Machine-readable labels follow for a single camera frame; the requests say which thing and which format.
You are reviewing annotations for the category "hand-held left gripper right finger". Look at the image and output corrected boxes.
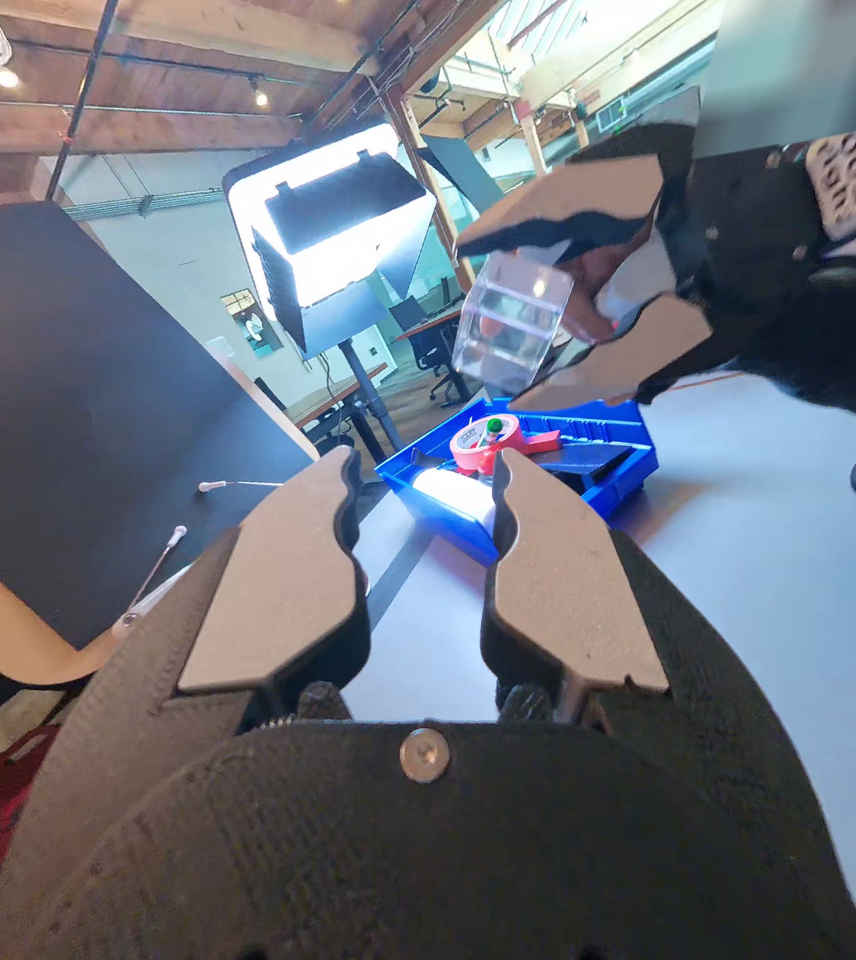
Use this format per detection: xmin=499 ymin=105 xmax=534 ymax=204
xmin=482 ymin=447 xmax=671 ymax=732

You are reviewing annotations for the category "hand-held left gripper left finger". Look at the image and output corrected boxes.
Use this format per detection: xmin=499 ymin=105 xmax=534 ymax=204
xmin=176 ymin=444 xmax=373 ymax=732

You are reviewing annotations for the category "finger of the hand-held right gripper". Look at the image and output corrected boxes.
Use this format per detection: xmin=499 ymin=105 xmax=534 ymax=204
xmin=456 ymin=153 xmax=665 ymax=260
xmin=509 ymin=294 xmax=714 ymax=412

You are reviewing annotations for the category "blue storage bin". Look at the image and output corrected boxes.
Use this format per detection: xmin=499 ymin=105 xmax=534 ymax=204
xmin=375 ymin=397 xmax=660 ymax=567

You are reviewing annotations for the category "small clear plastic box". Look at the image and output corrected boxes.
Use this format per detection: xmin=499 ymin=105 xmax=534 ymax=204
xmin=452 ymin=251 xmax=575 ymax=384

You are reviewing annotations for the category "red masking tape roll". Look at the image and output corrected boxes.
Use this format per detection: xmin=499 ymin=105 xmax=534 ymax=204
xmin=449 ymin=414 xmax=525 ymax=474

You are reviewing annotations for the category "person's right forearm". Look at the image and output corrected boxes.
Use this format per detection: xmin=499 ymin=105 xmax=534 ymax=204
xmin=735 ymin=255 xmax=856 ymax=432

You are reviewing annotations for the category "black board book stand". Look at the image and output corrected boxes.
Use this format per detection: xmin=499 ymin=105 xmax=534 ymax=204
xmin=416 ymin=135 xmax=508 ymax=219
xmin=0 ymin=201 xmax=322 ymax=685

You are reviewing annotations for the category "white cylinder roll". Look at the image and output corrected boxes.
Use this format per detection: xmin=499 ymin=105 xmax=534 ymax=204
xmin=411 ymin=468 xmax=500 ymax=537

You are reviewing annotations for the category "wooden desk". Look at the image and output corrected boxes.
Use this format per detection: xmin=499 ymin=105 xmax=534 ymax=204
xmin=394 ymin=311 xmax=467 ymax=406
xmin=285 ymin=363 xmax=388 ymax=451

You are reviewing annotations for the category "black office chair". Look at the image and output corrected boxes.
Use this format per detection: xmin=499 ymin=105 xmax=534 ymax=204
xmin=390 ymin=296 xmax=459 ymax=399

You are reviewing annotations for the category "black light stand pole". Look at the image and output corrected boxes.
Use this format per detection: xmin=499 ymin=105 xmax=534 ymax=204
xmin=339 ymin=339 xmax=403 ymax=451

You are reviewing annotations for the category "studio softbox light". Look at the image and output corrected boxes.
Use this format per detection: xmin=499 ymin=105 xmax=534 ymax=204
xmin=221 ymin=122 xmax=438 ymax=357

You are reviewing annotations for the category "red floor basket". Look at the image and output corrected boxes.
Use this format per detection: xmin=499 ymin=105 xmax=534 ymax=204
xmin=0 ymin=723 xmax=62 ymax=867

